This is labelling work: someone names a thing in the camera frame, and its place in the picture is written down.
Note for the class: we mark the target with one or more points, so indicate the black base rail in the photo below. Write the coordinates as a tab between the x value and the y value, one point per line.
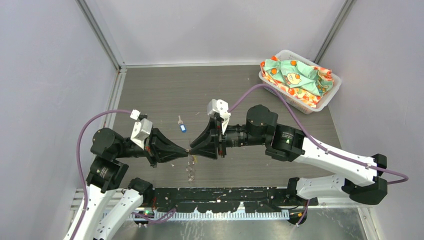
222	199

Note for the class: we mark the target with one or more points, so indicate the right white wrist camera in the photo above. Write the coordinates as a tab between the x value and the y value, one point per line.
220	107

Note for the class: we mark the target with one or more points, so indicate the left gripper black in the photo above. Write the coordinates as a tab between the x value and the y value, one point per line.
157	146

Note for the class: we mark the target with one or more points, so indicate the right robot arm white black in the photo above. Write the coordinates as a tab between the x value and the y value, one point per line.
360	181

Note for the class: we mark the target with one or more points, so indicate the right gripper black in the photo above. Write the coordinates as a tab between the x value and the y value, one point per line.
205	144

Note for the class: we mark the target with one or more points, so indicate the colourful printed cloth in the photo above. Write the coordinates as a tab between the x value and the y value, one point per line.
303	82

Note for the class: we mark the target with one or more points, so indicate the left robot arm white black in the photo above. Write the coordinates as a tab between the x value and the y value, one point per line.
106	174

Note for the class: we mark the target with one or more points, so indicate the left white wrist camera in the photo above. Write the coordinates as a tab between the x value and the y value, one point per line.
141	131

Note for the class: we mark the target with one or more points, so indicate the blue capped key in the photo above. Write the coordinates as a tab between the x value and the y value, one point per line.
181	125

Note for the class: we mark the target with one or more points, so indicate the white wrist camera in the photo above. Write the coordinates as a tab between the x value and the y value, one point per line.
141	131
220	107

